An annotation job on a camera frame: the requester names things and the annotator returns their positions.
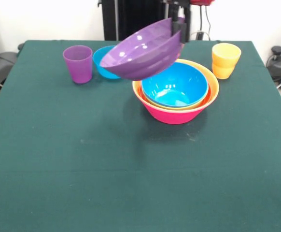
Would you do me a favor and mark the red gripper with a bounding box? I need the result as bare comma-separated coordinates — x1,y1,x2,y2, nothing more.
163,0,215,45

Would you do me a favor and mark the purple bowl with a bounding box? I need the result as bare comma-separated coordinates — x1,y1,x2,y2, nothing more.
99,18,185,82

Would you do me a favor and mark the large blue bowl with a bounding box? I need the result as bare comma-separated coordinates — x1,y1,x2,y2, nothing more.
141,62,209,108

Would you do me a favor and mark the large orange bowl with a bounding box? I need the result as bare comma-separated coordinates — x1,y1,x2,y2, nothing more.
132,58,220,114

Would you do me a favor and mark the red bowl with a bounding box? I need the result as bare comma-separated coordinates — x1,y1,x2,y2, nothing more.
137,83,212,109

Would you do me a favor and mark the green bowl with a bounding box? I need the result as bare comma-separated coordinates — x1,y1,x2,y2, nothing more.
141,90,209,110

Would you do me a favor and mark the pink bowl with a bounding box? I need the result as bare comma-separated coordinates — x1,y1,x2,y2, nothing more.
137,93,217,125

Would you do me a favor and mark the yellow cup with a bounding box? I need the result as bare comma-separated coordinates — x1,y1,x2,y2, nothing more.
211,43,242,80

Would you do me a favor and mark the small blue bowl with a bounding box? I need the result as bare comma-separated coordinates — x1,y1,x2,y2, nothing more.
92,45,122,80

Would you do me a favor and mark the purple cup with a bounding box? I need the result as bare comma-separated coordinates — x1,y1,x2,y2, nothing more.
63,45,93,84

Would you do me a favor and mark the dark green table cloth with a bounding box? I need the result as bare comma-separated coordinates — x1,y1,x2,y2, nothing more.
0,40,281,232

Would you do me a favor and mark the black wall cable with plug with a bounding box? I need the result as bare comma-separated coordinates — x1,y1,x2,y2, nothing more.
191,5,212,41

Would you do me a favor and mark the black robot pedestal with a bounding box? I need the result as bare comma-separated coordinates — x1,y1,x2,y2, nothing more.
98,0,177,41

